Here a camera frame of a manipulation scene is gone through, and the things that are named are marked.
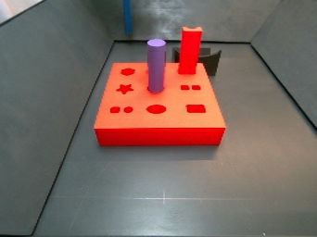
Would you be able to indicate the blue rectangular peg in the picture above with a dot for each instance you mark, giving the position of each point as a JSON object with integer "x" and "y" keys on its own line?
{"x": 128, "y": 16}

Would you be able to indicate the red peg board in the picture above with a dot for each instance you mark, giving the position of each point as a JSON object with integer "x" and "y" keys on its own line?
{"x": 181, "y": 116}

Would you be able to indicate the dark grey curved block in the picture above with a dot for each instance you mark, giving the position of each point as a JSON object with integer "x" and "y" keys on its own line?
{"x": 208, "y": 58}

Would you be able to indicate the purple cylinder peg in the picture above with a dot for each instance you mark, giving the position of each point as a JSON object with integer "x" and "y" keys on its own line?
{"x": 156, "y": 64}

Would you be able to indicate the red notched block peg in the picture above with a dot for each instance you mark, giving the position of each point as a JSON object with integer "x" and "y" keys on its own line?
{"x": 189, "y": 51}

